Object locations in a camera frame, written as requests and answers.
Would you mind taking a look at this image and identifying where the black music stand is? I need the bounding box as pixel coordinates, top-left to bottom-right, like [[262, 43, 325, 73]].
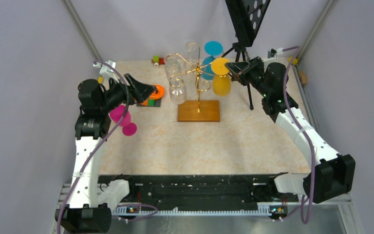
[[223, 0, 273, 114]]

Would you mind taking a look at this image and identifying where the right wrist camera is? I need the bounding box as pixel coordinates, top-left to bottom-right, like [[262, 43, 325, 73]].
[[267, 47, 284, 59]]

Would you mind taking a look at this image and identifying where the clear wine glass back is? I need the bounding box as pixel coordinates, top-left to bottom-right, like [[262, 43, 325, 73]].
[[184, 39, 199, 71]]

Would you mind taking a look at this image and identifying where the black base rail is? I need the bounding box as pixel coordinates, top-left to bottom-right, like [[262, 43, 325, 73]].
[[98, 174, 299, 212]]

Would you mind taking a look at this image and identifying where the clear wine glass front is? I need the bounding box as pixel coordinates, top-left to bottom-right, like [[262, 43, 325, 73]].
[[169, 76, 187, 105]]

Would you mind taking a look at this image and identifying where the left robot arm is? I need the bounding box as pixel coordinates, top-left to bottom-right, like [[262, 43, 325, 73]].
[[55, 74, 157, 234]]

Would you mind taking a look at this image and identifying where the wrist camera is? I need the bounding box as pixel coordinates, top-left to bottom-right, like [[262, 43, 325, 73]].
[[267, 47, 284, 59], [93, 60, 116, 81]]

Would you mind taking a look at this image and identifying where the yellow wine glass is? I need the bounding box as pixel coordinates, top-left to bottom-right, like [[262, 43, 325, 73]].
[[211, 58, 231, 97]]

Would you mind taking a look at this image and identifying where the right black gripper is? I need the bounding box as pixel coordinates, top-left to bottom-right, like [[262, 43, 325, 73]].
[[225, 57, 270, 98]]

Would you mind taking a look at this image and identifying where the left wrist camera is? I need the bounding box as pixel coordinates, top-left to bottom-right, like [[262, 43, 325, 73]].
[[93, 60, 116, 81]]

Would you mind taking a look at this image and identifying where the clear wine glass left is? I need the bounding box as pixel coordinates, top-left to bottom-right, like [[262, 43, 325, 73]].
[[164, 54, 182, 81]]

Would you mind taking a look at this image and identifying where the clear wine glass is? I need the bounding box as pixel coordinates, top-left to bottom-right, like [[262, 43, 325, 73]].
[[164, 54, 182, 81], [184, 39, 199, 71], [169, 76, 187, 105]]

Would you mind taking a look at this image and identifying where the blue wine glass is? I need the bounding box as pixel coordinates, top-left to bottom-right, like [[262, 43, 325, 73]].
[[201, 40, 223, 80]]

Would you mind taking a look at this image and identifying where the gold wine glass rack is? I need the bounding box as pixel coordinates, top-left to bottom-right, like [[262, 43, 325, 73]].
[[173, 46, 223, 122]]

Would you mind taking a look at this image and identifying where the orange tape dispenser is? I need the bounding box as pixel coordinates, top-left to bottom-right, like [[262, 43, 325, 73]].
[[147, 85, 165, 100]]

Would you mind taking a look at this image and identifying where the yellow corner clamp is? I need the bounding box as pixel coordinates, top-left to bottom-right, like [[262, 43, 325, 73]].
[[288, 57, 299, 66]]

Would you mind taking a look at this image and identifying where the dark plate with blocks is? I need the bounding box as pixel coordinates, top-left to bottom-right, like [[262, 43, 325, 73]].
[[136, 98, 162, 107]]

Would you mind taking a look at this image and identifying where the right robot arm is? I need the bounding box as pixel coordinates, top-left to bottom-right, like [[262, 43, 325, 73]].
[[225, 57, 355, 204]]

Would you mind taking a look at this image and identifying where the small toy car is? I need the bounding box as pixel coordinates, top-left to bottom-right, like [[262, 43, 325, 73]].
[[151, 56, 166, 67]]

